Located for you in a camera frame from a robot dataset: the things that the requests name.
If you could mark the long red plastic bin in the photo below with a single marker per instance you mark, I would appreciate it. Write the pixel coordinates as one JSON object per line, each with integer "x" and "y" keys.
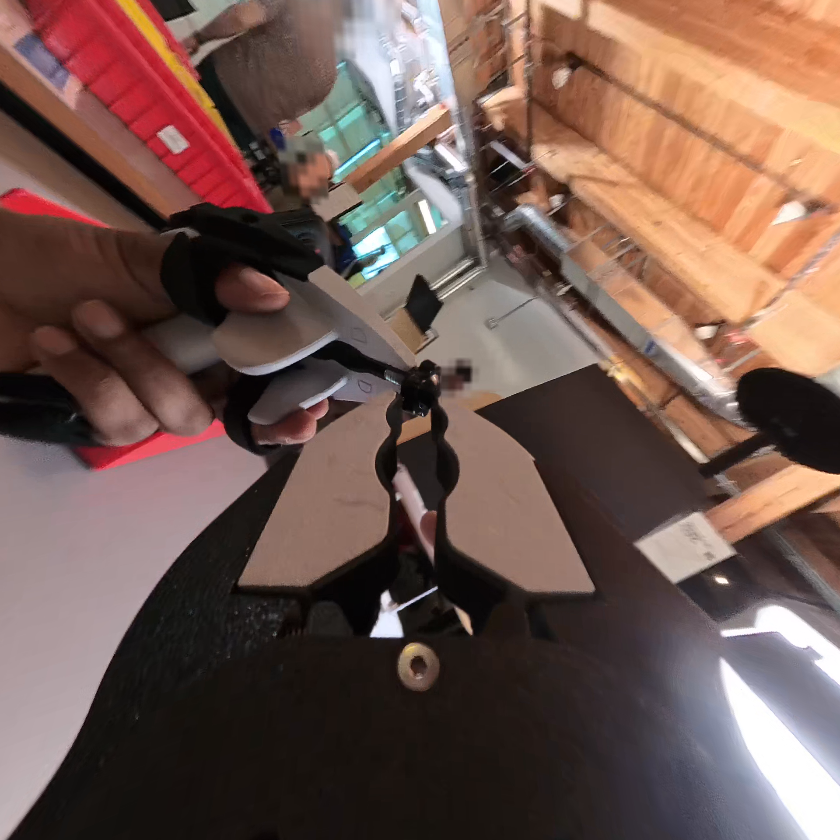
{"x": 131, "y": 85}

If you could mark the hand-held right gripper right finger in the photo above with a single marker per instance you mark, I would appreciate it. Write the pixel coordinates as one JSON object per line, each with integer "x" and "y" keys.
{"x": 512, "y": 518}

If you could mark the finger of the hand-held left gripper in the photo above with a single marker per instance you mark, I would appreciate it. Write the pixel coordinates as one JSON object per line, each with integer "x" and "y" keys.
{"x": 354, "y": 321}
{"x": 295, "y": 400}

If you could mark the person's left hand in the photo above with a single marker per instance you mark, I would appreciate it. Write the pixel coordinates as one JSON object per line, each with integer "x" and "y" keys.
{"x": 79, "y": 275}

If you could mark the black round disc on arm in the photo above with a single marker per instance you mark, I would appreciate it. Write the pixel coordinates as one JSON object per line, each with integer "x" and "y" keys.
{"x": 787, "y": 420}

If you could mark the silver ventilation duct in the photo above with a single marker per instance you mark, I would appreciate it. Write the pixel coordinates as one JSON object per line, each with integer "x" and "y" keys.
{"x": 590, "y": 275}

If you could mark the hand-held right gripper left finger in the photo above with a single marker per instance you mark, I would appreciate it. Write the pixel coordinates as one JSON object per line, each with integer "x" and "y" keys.
{"x": 321, "y": 512}

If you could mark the wooden table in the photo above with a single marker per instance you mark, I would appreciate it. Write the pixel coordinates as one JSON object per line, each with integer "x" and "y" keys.
{"x": 85, "y": 131}

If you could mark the studio light panel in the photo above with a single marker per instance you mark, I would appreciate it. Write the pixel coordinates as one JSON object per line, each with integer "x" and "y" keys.
{"x": 774, "y": 722}

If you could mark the black board with wooden rim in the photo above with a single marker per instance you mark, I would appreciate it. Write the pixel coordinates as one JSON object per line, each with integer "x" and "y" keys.
{"x": 590, "y": 420}

